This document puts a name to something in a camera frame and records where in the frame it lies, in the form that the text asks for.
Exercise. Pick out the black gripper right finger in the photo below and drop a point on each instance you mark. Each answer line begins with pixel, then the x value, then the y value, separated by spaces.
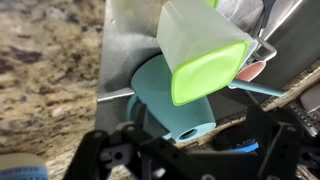
pixel 283 144

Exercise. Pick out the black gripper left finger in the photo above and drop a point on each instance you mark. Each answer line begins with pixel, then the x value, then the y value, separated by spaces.
pixel 145 157

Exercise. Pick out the translucent plastic container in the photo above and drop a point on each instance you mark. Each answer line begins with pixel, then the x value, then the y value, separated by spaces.
pixel 190 28

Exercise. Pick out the stainless steel sink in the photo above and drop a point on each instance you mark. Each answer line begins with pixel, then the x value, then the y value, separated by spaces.
pixel 129 40

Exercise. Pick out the teal watering can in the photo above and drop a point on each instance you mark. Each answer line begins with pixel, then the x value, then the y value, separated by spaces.
pixel 152 86

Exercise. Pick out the blue white soap dispenser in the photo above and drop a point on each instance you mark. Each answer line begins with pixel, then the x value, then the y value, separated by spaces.
pixel 22 166

